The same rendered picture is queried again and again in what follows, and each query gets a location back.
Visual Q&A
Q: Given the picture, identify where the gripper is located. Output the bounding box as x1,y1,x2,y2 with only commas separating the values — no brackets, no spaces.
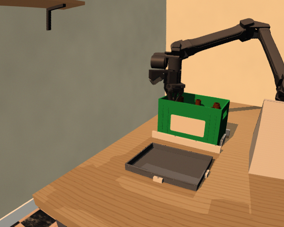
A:
163,70,186,101

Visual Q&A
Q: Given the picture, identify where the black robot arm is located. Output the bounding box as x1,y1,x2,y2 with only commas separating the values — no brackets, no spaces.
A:
149,18,284,102

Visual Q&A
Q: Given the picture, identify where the green plastic crate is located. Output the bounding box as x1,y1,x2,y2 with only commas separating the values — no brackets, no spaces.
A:
158,92,230,146

